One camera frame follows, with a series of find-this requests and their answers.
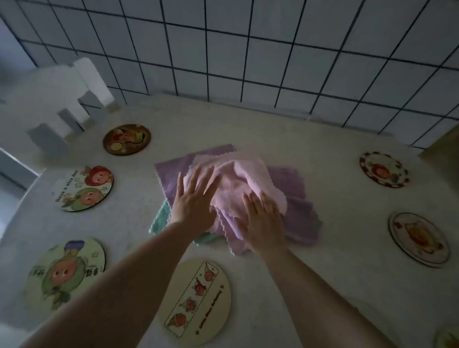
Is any person's left hand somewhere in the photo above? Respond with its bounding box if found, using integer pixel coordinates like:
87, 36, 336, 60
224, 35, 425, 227
170, 164, 222, 238

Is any person's right hand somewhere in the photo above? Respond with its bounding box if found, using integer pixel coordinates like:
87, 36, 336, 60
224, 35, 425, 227
234, 191, 288, 257

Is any cream strip cartoon coaster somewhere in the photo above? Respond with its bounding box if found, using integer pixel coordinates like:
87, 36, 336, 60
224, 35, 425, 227
156, 259, 231, 347

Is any brown cartoon coaster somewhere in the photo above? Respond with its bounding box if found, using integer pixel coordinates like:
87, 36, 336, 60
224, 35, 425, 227
103, 124, 152, 156

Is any have a nice day coaster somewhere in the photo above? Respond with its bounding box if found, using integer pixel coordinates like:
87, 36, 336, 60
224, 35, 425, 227
53, 165, 114, 212

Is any red rimmed small coaster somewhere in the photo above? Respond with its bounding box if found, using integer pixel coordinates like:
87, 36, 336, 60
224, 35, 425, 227
360, 151, 409, 189

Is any green character round coaster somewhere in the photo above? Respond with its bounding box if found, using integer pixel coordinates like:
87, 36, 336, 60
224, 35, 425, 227
24, 237, 107, 311

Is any white cartoon coaster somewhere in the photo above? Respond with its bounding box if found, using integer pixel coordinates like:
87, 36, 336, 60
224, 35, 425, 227
388, 211, 452, 269

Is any edge coaster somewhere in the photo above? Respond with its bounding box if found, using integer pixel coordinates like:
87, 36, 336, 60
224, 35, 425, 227
434, 324, 459, 348

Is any person's left forearm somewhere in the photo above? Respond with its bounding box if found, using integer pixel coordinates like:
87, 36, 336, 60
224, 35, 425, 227
20, 220, 201, 348

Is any person's right forearm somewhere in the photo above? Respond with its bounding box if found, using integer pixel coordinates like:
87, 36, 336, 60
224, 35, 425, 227
256, 246, 397, 348

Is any cream speckled tablecloth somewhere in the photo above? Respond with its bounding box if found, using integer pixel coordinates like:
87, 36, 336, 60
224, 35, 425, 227
0, 91, 459, 348

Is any white slatted chair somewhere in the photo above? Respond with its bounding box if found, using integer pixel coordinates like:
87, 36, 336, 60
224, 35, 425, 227
0, 57, 121, 171

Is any white cabinet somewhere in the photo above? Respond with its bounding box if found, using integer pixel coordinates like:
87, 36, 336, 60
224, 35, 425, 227
0, 18, 40, 191

